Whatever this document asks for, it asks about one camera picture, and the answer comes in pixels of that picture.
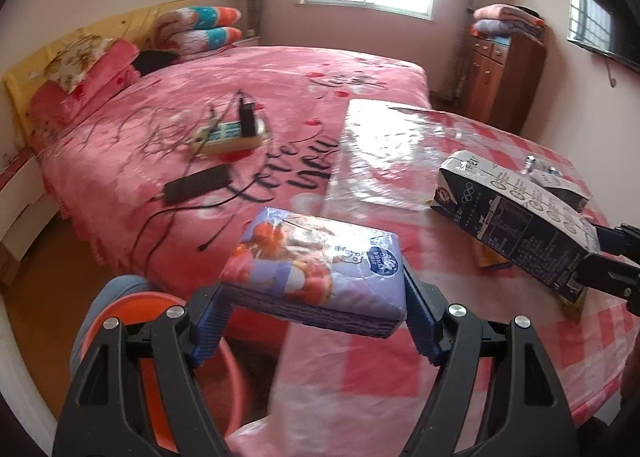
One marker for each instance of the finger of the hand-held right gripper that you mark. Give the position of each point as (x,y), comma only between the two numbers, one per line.
(620,239)
(610,279)

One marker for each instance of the yellow bed headboard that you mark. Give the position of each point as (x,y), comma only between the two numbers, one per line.
(30,67)

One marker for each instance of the wall television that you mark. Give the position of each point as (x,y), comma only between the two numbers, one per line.
(600,22)

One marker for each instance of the pink folded quilt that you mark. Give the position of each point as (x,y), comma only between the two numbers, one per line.
(112,69)

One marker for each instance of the colourful striped pillow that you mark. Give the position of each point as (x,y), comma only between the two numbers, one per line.
(200,19)
(205,43)

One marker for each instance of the pink folded blanket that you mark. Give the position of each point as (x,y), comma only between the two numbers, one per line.
(505,19)

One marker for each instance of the pink printed bed blanket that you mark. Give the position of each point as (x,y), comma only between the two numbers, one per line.
(300,82)

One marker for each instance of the black and white milk carton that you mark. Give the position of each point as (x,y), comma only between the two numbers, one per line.
(515,217)

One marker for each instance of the orange plastic bucket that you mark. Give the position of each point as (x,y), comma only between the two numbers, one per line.
(145,302)

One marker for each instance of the white bed frame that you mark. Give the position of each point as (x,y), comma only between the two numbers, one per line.
(20,207)

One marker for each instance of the black garment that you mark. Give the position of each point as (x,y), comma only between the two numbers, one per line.
(155,62)

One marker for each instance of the purple tissue pack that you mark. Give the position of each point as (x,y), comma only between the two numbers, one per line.
(310,262)

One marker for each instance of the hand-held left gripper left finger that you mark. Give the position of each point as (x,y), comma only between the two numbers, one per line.
(210,322)

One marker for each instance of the brown wooden cabinet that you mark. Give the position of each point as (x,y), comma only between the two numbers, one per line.
(492,82)

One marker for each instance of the floral pillow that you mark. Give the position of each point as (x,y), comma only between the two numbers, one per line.
(75,59)

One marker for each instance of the black power bank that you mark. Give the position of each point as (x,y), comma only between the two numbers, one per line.
(197,183)

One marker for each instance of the white power strip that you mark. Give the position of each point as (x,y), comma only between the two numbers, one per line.
(225,138)

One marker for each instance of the black charger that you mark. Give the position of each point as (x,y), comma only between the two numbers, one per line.
(246,117)

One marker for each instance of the clear plastic sheet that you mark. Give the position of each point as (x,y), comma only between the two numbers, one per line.
(390,157)

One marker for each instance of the pink checkered tablecloth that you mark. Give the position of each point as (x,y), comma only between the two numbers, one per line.
(350,362)

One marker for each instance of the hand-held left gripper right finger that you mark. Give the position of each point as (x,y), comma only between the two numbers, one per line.
(422,317)

